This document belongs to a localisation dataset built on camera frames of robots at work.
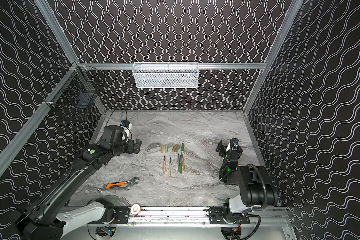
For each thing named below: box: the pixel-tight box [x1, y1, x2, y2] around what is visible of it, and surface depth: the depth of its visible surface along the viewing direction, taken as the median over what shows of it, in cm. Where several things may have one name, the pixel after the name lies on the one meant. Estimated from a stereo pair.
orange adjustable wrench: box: [97, 176, 140, 193], surface depth 85 cm
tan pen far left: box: [163, 155, 167, 174], surface depth 94 cm
